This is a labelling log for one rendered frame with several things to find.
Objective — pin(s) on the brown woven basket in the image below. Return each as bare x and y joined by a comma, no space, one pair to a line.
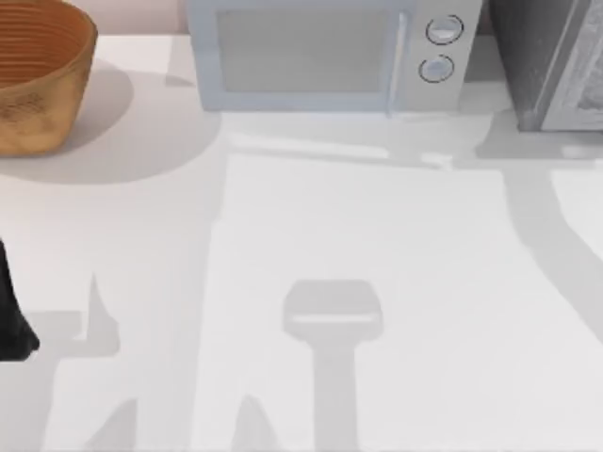
42,89

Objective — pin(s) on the microwave oven door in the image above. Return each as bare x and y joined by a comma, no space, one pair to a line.
301,52

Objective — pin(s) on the pale microwave oven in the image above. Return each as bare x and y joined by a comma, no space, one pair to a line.
452,99

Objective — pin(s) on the microwave knob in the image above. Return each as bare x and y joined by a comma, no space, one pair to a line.
444,29
436,69

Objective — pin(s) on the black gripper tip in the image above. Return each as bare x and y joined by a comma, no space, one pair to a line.
11,320

